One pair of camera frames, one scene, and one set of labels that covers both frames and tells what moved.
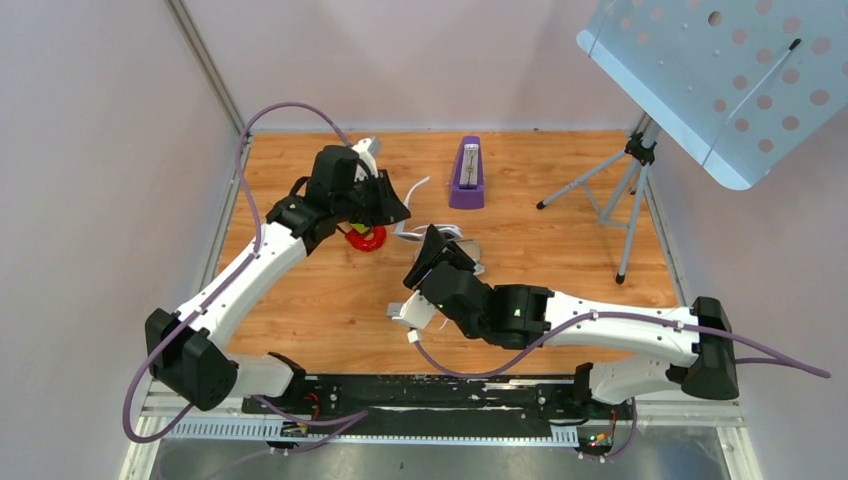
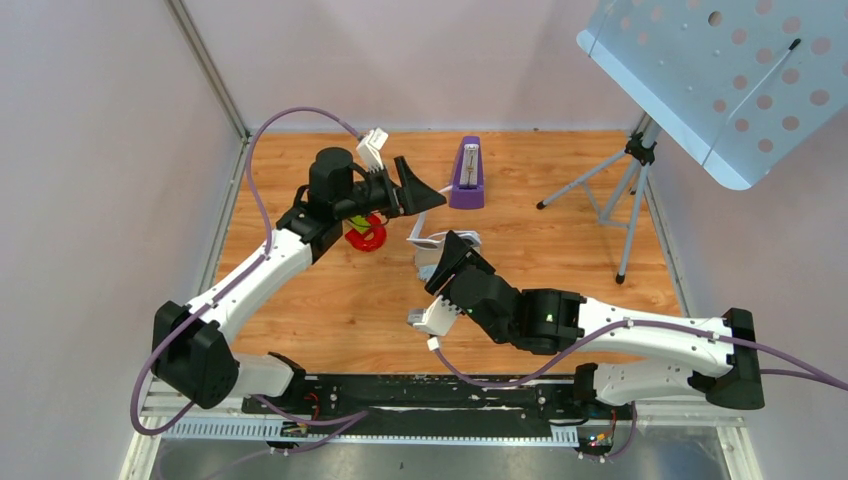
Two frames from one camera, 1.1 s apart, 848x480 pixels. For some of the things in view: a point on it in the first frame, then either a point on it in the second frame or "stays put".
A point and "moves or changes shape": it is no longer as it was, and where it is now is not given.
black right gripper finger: [453, 254] -> [475, 260]
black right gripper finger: [433, 246] -> [455, 249]
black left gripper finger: [394, 208] -> [419, 197]
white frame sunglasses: [451, 232] moves or changes shape
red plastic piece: [361, 243] stays put
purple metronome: [468, 188] stays put
